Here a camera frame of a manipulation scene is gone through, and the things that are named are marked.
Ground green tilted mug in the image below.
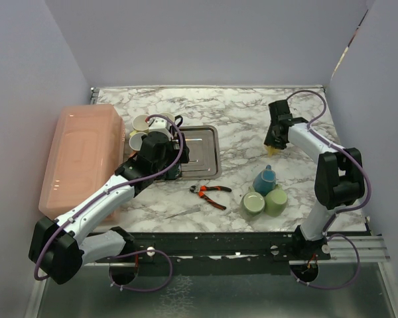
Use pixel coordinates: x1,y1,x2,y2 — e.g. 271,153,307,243
265,188,287,217

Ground silver metal tray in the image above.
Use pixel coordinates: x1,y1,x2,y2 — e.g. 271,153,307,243
180,125,222,180

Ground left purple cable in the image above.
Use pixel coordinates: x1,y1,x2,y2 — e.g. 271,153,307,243
34,114,186,293

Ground pale green upright mug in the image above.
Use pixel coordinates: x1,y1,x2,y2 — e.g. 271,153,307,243
240,191,265,217

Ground yellow mug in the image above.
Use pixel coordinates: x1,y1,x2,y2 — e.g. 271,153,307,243
265,146,280,157

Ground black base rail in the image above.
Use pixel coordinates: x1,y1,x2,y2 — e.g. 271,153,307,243
86,227,369,276

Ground aluminium frame rail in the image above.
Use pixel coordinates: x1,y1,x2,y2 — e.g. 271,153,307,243
328,236,391,263

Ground orange black pliers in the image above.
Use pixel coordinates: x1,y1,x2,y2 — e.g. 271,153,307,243
189,185,232,211

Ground yellow-green faceted mug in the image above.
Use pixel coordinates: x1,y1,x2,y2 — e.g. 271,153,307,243
132,115,149,133

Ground pink plastic storage box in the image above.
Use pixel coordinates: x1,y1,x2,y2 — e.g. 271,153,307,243
38,104,125,219

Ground dark teal mug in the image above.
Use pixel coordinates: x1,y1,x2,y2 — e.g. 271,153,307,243
164,164,182,180

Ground black glossy mug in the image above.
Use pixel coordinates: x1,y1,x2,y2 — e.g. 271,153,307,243
161,112,183,134

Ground salmon pink mug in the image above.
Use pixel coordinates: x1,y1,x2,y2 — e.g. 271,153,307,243
129,132,147,152

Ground blue mug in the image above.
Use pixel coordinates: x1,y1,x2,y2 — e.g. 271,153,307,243
252,165,277,197

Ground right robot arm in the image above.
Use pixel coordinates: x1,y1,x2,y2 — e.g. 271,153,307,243
264,99,365,259

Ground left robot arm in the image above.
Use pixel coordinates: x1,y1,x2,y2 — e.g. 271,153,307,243
29,131,188,284

